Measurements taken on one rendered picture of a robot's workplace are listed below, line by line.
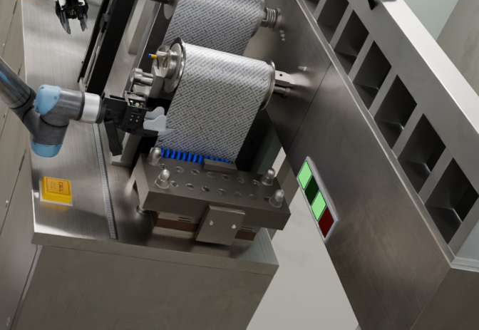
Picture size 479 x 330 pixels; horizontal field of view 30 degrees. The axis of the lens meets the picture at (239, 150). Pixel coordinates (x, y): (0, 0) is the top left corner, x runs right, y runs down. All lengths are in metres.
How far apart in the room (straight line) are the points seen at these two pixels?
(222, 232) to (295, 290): 1.57
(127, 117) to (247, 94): 0.32
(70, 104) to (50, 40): 0.77
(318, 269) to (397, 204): 2.20
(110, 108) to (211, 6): 0.42
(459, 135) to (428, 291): 0.30
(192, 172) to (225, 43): 0.40
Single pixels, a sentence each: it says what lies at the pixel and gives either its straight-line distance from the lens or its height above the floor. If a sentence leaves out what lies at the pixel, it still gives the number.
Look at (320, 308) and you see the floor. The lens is 3.86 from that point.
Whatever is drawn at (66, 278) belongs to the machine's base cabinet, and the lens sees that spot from 2.31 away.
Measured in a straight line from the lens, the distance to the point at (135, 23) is 3.06.
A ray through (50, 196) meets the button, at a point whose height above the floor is 0.92.
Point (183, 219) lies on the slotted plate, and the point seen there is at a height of 0.95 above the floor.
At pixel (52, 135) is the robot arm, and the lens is 2.30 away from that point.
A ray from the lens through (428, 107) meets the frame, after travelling 1.86.
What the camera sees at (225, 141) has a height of 1.09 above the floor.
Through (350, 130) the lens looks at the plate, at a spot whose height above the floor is 1.38.
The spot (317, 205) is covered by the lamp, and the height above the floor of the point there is 1.18.
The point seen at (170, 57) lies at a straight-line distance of 2.30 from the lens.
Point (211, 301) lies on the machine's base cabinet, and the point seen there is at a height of 0.74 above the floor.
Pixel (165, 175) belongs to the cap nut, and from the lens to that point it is 2.24.
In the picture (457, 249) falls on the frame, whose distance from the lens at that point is 1.71.
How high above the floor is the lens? 2.30
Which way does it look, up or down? 30 degrees down
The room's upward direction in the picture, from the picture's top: 24 degrees clockwise
